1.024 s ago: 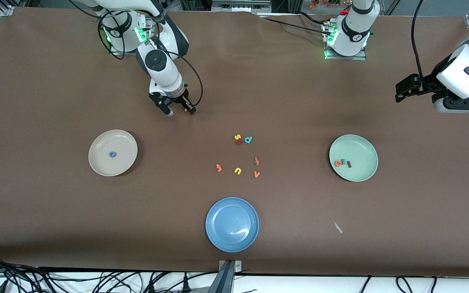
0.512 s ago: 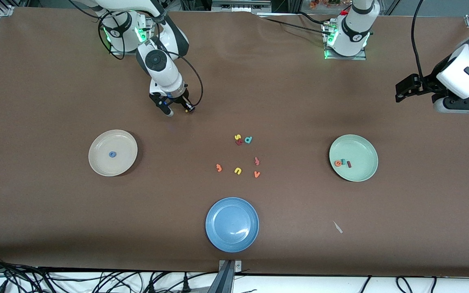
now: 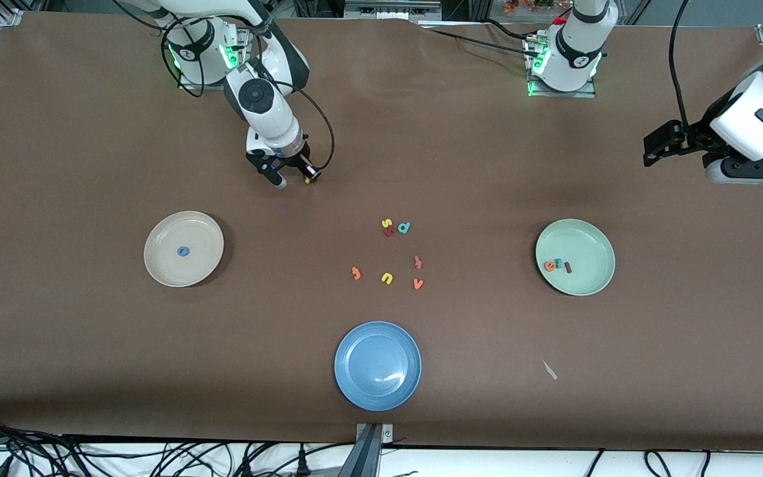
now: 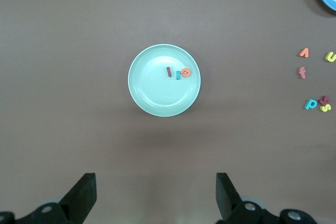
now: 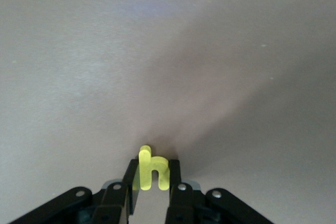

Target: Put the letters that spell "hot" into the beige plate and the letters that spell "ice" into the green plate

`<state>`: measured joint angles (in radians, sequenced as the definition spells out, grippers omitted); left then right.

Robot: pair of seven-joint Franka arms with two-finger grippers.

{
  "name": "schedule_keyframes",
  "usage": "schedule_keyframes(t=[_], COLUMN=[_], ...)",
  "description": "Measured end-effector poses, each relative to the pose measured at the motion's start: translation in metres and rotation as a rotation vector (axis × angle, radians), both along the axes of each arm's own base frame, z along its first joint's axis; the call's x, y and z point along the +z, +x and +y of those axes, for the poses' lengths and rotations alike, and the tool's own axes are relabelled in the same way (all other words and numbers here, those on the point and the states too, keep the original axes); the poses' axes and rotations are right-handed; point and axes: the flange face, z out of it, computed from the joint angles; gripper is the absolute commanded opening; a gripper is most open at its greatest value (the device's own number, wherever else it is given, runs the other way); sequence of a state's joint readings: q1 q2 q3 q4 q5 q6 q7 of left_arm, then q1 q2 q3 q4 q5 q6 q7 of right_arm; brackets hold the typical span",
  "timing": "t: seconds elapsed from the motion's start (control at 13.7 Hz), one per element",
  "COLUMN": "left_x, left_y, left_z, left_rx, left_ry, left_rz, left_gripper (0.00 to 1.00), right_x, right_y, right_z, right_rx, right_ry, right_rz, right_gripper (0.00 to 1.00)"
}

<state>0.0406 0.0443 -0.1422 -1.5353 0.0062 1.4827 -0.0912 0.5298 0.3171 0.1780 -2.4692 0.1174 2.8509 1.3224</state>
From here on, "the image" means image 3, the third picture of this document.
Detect green round plate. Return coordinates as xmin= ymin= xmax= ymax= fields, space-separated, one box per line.
xmin=535 ymin=219 xmax=616 ymax=296

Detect beige round plate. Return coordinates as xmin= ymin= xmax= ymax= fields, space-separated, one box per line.
xmin=144 ymin=211 xmax=225 ymax=288

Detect grey power strip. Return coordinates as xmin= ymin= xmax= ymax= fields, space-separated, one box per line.
xmin=344 ymin=0 xmax=443 ymax=21

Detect orange flower decoration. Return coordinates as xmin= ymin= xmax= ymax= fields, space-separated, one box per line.
xmin=504 ymin=0 xmax=554 ymax=15

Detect blue round plate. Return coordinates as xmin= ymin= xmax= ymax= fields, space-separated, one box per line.
xmin=334 ymin=321 xmax=422 ymax=411

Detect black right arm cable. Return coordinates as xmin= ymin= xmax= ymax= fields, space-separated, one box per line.
xmin=160 ymin=13 xmax=336 ymax=173

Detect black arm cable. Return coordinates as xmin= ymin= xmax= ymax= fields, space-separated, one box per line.
xmin=669 ymin=0 xmax=693 ymax=133
xmin=160 ymin=13 xmax=336 ymax=173

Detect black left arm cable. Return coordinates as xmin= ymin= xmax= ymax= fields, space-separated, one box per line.
xmin=669 ymin=0 xmax=693 ymax=133

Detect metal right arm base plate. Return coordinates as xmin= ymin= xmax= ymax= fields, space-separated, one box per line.
xmin=178 ymin=26 xmax=251 ymax=90

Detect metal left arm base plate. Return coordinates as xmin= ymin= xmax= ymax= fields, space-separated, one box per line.
xmin=526 ymin=33 xmax=597 ymax=99

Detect black cable on table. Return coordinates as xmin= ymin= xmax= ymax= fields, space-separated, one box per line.
xmin=418 ymin=19 xmax=544 ymax=60

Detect grey metal camera bracket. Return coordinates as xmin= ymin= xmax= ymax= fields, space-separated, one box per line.
xmin=354 ymin=423 xmax=394 ymax=477

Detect black floor cable bundle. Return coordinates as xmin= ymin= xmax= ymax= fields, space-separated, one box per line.
xmin=0 ymin=411 xmax=356 ymax=477

